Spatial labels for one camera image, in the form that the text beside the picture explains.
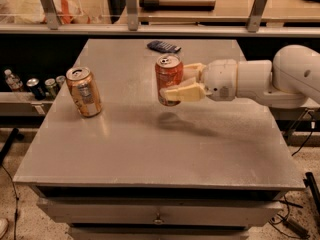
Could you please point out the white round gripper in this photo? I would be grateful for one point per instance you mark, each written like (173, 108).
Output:
(220, 79)

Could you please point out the red coke can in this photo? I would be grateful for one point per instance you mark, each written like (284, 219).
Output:
(169, 72)

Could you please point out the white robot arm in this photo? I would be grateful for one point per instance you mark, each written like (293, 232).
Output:
(287, 81)

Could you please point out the dark blue rxbar wrapper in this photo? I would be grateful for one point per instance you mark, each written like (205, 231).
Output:
(163, 47)

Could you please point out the gold soda can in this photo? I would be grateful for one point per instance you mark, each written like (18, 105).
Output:
(84, 91)

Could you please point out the silver shelf can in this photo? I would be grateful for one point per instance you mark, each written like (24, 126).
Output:
(60, 80)

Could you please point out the green shelf can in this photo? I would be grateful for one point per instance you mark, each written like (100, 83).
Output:
(52, 87)

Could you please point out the dark blue shelf can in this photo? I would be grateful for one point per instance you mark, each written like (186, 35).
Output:
(36, 88)

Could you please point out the grey cabinet drawer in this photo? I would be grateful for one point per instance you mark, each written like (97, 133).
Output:
(233, 213)

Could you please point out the clear plastic water bottle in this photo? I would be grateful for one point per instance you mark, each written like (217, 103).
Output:
(13, 81)

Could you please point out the right metal rail bracket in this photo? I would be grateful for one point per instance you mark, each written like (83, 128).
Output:
(255, 16)

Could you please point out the metal rail bracket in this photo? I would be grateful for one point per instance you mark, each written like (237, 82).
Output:
(52, 19)
(255, 16)
(132, 15)

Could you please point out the middle metal rail bracket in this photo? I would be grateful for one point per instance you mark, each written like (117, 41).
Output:
(132, 15)

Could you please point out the metal drawer handle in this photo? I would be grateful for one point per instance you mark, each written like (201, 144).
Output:
(158, 219)

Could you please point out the left metal rail bracket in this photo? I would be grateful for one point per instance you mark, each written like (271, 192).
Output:
(52, 19)

